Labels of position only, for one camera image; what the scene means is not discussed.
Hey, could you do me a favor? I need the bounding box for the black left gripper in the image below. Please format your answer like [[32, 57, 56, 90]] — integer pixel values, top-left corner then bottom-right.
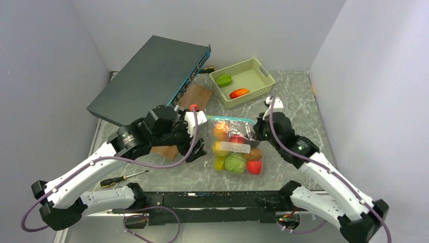
[[152, 109, 207, 162]]

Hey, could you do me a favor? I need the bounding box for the aluminium frame rail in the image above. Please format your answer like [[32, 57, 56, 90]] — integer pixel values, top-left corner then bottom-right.
[[53, 191, 368, 243]]

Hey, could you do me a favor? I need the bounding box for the yellow-green toy starfruit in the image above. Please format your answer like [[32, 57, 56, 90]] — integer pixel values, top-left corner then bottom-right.
[[214, 155, 226, 171]]

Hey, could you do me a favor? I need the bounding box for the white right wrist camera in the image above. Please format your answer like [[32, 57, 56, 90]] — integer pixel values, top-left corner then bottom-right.
[[263, 96, 284, 119]]

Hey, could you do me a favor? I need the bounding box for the green toy cabbage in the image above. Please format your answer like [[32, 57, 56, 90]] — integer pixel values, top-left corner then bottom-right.
[[225, 153, 246, 174]]

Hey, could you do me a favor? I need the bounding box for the pale green plastic basket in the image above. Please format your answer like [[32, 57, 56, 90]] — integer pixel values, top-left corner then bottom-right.
[[209, 58, 276, 108]]

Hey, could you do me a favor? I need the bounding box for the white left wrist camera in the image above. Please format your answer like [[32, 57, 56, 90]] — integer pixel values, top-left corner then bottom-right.
[[174, 105, 208, 136]]

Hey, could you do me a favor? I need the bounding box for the orange toy carrot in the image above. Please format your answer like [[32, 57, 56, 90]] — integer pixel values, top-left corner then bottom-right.
[[229, 88, 250, 99]]

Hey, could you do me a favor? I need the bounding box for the dark grey network switch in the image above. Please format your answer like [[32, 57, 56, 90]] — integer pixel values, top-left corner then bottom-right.
[[87, 35, 211, 126]]

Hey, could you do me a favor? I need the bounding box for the pink toy peach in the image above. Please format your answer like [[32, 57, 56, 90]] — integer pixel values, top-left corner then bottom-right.
[[213, 121, 230, 141]]

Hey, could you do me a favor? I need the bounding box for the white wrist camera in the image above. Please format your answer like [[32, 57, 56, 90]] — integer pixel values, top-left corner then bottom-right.
[[263, 96, 284, 119], [174, 105, 208, 136]]

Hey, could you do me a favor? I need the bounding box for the wooden board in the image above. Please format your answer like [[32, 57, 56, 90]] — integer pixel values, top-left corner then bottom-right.
[[150, 84, 213, 160]]

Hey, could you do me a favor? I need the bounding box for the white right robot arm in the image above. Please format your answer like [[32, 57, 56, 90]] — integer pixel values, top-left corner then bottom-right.
[[253, 112, 392, 242]]

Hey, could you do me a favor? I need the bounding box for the red toy strawberry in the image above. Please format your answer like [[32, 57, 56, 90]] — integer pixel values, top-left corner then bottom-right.
[[246, 160, 263, 175]]

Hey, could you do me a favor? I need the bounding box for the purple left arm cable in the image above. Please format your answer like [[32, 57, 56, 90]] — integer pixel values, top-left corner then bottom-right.
[[20, 107, 200, 243]]

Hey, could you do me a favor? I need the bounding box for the dark toy mangosteen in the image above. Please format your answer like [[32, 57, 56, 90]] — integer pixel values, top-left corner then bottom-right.
[[244, 125, 260, 148]]

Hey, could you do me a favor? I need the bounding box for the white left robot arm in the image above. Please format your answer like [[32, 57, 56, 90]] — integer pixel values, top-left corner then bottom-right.
[[31, 105, 207, 231]]

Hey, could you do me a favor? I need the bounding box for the clear zip top bag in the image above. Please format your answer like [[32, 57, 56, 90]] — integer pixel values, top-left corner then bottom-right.
[[207, 116, 264, 174]]

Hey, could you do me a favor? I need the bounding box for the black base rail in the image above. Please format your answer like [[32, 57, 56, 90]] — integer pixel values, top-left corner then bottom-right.
[[112, 191, 312, 229]]

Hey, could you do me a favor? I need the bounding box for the black yellow screwdriver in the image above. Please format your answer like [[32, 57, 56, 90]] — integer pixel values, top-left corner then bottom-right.
[[99, 170, 149, 187]]

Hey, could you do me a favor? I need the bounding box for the red yellow toy apple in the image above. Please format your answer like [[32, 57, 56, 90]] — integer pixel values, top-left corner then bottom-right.
[[229, 134, 246, 144]]

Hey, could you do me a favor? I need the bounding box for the brown toy potato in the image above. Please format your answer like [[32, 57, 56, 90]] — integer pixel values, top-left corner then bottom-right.
[[243, 147, 263, 160]]

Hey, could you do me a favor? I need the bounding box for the green toy lime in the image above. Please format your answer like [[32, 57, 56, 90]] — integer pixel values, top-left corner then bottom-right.
[[216, 74, 232, 88]]

